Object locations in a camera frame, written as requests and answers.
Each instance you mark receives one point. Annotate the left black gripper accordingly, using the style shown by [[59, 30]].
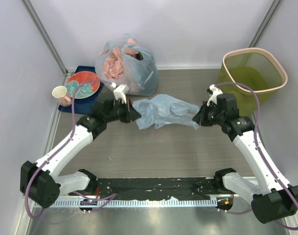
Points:
[[131, 113]]

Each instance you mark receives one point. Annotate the blue plastic bag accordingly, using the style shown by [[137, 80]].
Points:
[[164, 109]]

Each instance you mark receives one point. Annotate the green trash bin pink rim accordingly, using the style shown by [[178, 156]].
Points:
[[255, 68]]

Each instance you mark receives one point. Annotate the red floral plate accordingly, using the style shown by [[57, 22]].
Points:
[[87, 82]]

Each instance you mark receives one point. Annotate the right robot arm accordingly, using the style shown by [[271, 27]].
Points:
[[273, 197]]

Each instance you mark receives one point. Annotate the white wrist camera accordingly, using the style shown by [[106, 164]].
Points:
[[119, 92], [213, 92]]

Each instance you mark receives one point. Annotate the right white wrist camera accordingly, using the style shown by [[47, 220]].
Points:
[[213, 92]]

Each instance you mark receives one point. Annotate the pink paper cup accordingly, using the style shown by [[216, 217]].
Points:
[[61, 94]]

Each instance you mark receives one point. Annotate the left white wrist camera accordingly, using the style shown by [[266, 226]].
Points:
[[119, 92]]

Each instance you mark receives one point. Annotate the dark blue mat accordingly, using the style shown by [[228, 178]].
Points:
[[83, 106]]

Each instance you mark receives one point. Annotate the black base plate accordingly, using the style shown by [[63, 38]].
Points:
[[157, 189]]

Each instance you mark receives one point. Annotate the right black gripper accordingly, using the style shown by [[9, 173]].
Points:
[[200, 118]]

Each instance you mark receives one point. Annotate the white slotted cable duct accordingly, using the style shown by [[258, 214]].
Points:
[[74, 202]]

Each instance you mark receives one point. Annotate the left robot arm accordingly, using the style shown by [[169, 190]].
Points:
[[41, 181]]

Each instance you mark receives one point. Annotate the bag filled with pink trash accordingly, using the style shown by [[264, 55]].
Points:
[[125, 62]]

